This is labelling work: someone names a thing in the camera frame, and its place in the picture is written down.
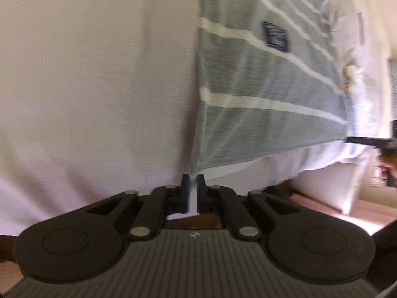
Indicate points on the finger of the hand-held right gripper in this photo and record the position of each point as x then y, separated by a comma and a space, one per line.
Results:
366, 141

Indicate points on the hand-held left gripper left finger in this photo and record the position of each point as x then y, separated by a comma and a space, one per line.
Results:
185, 194

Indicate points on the white bed sheet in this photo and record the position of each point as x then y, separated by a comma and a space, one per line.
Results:
93, 83

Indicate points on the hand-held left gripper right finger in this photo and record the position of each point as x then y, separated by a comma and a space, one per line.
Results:
201, 194

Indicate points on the person's right hand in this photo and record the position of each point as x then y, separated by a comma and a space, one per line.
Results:
391, 167

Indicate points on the grey white striped shirt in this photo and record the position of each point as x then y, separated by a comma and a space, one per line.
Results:
248, 68

